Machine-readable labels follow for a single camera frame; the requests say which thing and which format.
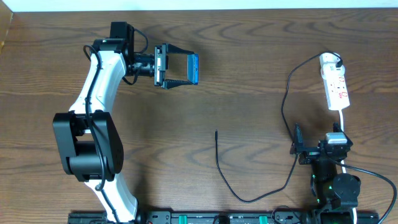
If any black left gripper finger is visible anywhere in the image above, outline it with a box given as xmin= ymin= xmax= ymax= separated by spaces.
xmin=162 ymin=79 xmax=193 ymax=90
xmin=167 ymin=44 xmax=194 ymax=55

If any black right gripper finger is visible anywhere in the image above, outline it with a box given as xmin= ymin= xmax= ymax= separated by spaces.
xmin=333 ymin=122 xmax=344 ymax=133
xmin=294 ymin=123 xmax=303 ymax=147

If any blue Galaxy smartphone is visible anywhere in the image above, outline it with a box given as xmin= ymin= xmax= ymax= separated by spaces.
xmin=187 ymin=54 xmax=199 ymax=85

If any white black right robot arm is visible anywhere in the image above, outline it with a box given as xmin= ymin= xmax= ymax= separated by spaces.
xmin=290 ymin=123 xmax=361 ymax=223

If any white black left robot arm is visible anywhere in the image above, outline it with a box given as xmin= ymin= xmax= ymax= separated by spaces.
xmin=52 ymin=22 xmax=198 ymax=223

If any white USB charger adapter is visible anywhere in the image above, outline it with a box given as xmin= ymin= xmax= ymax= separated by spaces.
xmin=319 ymin=52 xmax=345 ymax=80

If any white power strip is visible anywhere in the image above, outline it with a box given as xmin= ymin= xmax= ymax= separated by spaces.
xmin=323 ymin=75 xmax=350 ymax=111

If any white power strip cord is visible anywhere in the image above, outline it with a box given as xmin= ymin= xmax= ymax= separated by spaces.
xmin=338 ymin=108 xmax=358 ymax=224

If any black charging cable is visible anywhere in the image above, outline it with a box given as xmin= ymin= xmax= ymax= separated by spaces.
xmin=214 ymin=51 xmax=344 ymax=203

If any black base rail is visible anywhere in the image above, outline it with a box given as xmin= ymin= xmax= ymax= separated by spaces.
xmin=66 ymin=210 xmax=379 ymax=224

